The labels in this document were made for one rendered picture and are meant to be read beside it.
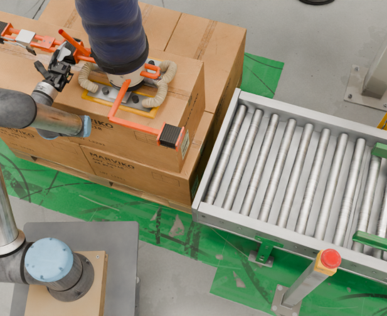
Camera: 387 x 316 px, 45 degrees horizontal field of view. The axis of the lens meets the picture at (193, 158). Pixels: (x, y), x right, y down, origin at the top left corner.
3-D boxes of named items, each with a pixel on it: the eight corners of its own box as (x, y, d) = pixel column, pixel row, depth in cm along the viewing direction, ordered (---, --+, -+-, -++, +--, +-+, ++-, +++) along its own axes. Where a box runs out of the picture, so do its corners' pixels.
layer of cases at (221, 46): (242, 69, 305) (246, 28, 269) (191, 206, 266) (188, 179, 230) (78, 26, 325) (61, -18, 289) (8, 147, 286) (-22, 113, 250)
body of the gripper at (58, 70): (74, 73, 198) (62, 95, 194) (56, 68, 200) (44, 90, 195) (69, 61, 191) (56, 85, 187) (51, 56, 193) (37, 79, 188)
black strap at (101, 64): (157, 35, 188) (156, 28, 185) (135, 81, 179) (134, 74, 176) (106, 22, 192) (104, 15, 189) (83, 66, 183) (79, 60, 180)
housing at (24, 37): (39, 38, 206) (36, 31, 202) (32, 50, 203) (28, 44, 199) (25, 34, 207) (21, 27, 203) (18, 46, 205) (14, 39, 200)
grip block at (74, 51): (86, 47, 203) (83, 39, 197) (76, 66, 199) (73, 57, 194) (69, 43, 204) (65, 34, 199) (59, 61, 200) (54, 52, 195)
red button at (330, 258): (340, 254, 166) (343, 251, 163) (336, 273, 163) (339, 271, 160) (321, 247, 167) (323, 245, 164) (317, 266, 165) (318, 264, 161)
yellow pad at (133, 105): (162, 100, 202) (161, 94, 197) (153, 119, 198) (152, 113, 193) (91, 81, 207) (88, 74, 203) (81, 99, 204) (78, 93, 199)
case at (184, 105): (205, 107, 246) (204, 61, 209) (180, 173, 230) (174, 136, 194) (101, 79, 256) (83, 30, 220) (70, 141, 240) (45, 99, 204)
